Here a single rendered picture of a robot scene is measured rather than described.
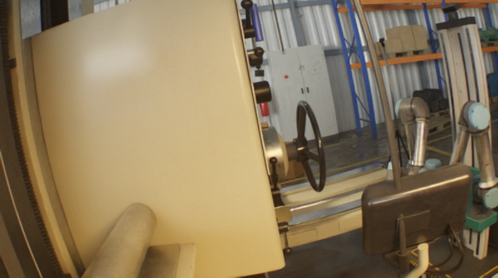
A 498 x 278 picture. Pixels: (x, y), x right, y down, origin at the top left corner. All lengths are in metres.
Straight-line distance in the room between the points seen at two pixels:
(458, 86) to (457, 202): 1.28
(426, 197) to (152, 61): 0.80
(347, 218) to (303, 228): 0.28
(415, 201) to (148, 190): 0.71
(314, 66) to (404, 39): 2.31
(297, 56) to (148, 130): 7.59
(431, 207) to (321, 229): 1.40
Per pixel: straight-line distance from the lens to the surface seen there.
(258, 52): 1.19
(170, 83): 0.99
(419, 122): 2.16
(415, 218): 1.02
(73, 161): 1.10
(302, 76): 8.49
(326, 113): 8.64
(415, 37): 8.94
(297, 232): 2.30
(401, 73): 10.07
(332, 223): 2.34
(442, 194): 1.00
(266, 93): 1.26
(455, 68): 2.23
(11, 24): 1.11
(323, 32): 9.32
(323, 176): 1.44
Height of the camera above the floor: 1.61
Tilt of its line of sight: 6 degrees down
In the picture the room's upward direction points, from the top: 11 degrees counter-clockwise
